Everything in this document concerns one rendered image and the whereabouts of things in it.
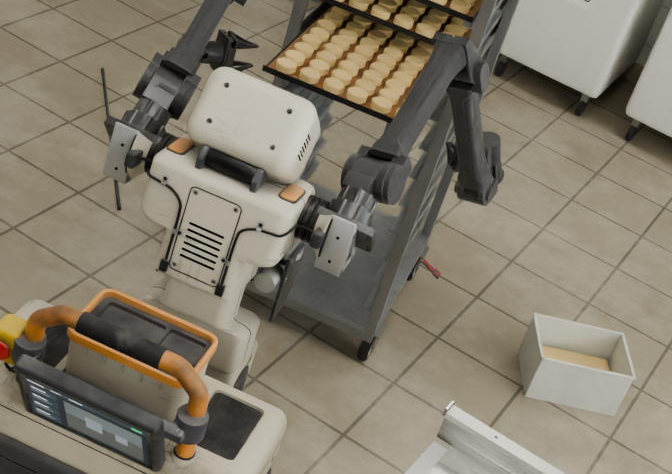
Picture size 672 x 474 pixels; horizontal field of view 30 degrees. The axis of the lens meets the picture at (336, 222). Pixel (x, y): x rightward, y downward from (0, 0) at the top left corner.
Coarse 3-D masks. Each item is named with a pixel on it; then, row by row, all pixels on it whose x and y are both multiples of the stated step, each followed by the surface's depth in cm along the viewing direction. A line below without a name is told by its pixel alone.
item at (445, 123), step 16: (496, 0) 301; (480, 16) 303; (480, 32) 305; (448, 96) 316; (448, 112) 318; (448, 128) 320; (432, 144) 323; (432, 160) 326; (432, 176) 330; (416, 192) 332; (416, 208) 334; (400, 240) 340; (400, 256) 342; (384, 288) 349; (384, 304) 352; (368, 320) 356; (368, 336) 359
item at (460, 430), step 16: (448, 416) 222; (464, 416) 222; (448, 432) 223; (464, 432) 221; (480, 432) 220; (496, 432) 221; (464, 448) 223; (480, 448) 221; (496, 448) 219; (512, 448) 219; (496, 464) 220; (512, 464) 218; (528, 464) 217; (544, 464) 217
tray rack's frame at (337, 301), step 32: (512, 0) 363; (480, 96) 380; (320, 192) 413; (384, 224) 407; (416, 256) 397; (256, 288) 364; (320, 288) 370; (352, 288) 374; (320, 320) 362; (352, 320) 361
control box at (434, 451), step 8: (432, 448) 222; (440, 448) 223; (424, 456) 220; (432, 456) 221; (440, 456) 221; (416, 464) 218; (424, 464) 218; (432, 464) 219; (408, 472) 216; (416, 472) 216; (424, 472) 217
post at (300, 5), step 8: (296, 0) 317; (304, 0) 317; (296, 8) 318; (304, 8) 318; (296, 16) 319; (304, 16) 321; (288, 24) 321; (296, 24) 320; (288, 32) 322; (296, 32) 322; (288, 40) 323; (280, 80) 330
